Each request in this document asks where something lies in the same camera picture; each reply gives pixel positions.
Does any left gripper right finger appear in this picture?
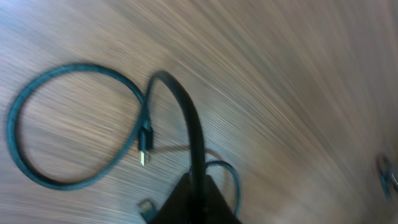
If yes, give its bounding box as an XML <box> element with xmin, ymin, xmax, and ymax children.
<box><xmin>205</xmin><ymin>175</ymin><xmax>241</xmax><ymax>224</ymax></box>

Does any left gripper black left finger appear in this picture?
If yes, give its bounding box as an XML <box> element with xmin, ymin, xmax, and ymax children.
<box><xmin>149</xmin><ymin>173</ymin><xmax>198</xmax><ymax>224</ymax></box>

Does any thin black usb cable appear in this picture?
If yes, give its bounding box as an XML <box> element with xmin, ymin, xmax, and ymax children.
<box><xmin>205</xmin><ymin>160</ymin><xmax>242</xmax><ymax>217</ymax></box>

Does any thick black cable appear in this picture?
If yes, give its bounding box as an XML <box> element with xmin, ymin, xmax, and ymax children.
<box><xmin>5</xmin><ymin>63</ymin><xmax>206</xmax><ymax>191</ymax></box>

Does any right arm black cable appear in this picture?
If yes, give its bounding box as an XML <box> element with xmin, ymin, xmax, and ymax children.
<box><xmin>376</xmin><ymin>154</ymin><xmax>398</xmax><ymax>200</ymax></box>

